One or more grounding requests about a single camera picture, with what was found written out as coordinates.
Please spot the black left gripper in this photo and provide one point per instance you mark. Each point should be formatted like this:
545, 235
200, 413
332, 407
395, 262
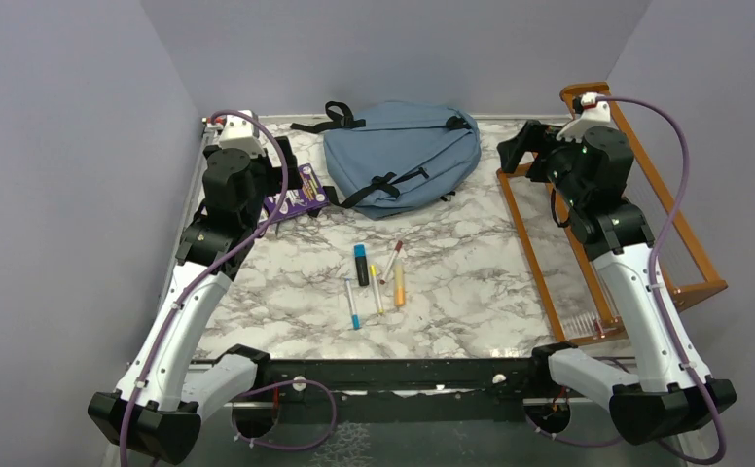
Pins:
275, 175

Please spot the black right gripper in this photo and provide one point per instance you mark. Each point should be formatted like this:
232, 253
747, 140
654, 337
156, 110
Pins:
534, 136

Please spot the purple activity book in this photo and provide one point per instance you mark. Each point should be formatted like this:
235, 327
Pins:
309, 198

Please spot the blue student backpack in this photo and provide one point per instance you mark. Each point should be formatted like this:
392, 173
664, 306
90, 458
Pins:
396, 156

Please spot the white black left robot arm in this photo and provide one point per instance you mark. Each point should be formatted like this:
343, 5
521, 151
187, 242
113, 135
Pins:
155, 408

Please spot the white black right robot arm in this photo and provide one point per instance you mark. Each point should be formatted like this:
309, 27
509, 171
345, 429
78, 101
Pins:
672, 391

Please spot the black blue highlighter marker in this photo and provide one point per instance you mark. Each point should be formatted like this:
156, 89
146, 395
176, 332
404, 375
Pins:
361, 265

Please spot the yellow capped white pen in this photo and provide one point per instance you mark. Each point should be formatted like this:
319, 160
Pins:
376, 289

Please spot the red capped white pen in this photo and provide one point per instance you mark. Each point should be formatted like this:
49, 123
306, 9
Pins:
391, 261

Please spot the orange highlighter marker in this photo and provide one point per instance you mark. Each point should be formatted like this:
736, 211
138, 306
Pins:
399, 284

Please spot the blue capped white pen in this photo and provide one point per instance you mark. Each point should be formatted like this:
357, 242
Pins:
354, 317

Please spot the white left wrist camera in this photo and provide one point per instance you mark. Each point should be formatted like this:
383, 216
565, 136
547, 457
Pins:
238, 133

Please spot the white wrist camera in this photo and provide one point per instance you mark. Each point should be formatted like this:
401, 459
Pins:
594, 112
238, 133

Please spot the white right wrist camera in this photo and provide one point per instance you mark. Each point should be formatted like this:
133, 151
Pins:
594, 112

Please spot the wooden wire rack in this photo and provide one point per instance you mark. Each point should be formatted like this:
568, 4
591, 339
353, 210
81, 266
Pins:
586, 183

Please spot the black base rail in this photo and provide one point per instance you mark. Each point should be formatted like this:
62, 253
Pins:
395, 390

